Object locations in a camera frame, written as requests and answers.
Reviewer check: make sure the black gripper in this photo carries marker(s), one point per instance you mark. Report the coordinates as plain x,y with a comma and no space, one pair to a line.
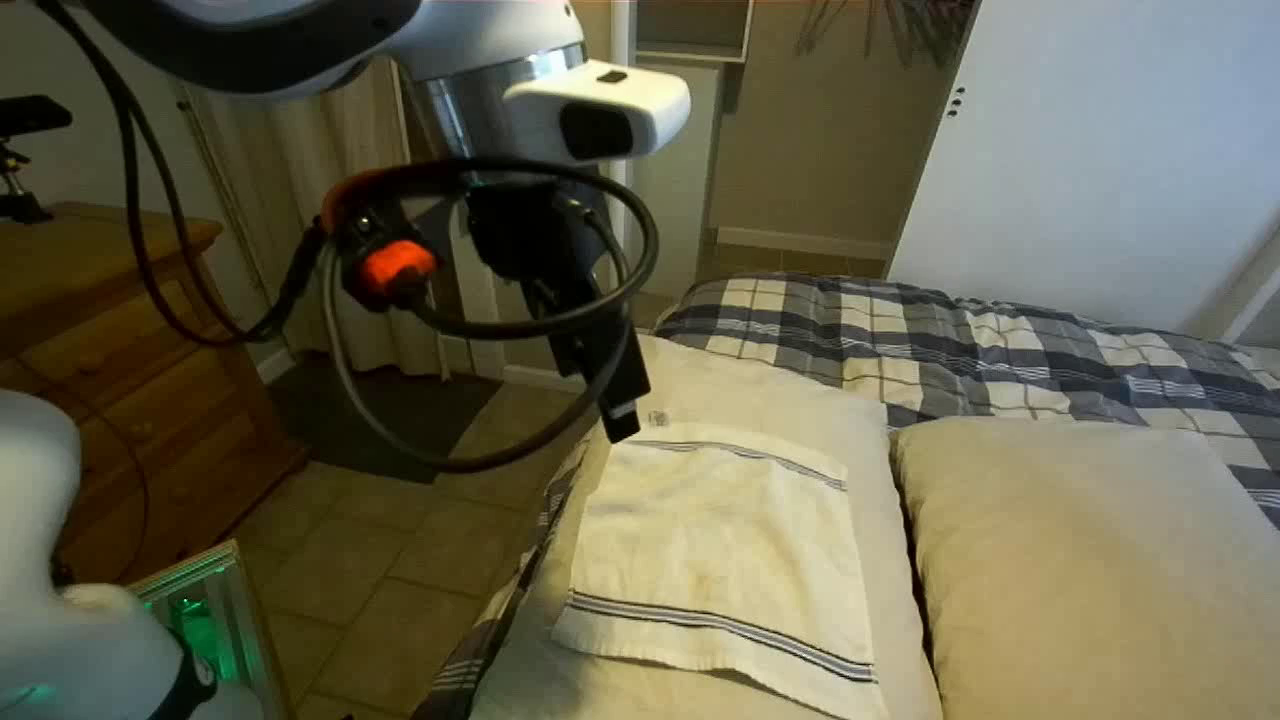
532,243

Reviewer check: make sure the white towel with stripes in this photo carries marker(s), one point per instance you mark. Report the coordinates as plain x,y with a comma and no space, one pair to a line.
704,546

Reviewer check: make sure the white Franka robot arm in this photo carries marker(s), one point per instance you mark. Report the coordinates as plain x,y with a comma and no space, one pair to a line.
505,42

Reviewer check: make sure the beige pillow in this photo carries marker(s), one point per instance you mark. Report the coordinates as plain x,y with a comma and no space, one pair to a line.
775,403
1094,573

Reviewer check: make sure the plaid covered bed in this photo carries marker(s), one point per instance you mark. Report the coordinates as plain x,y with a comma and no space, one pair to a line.
934,346

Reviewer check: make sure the beige curtain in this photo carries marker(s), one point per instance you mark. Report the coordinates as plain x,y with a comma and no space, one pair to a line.
294,174

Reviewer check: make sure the wooden dresser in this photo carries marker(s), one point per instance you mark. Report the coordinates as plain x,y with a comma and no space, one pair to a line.
144,385

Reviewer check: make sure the white closet door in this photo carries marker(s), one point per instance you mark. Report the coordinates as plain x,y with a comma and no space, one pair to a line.
1094,146

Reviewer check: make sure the black tripod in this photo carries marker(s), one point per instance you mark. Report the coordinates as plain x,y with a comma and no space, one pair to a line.
26,112

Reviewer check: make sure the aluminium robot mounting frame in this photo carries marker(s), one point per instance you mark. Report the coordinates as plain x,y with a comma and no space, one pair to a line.
203,612

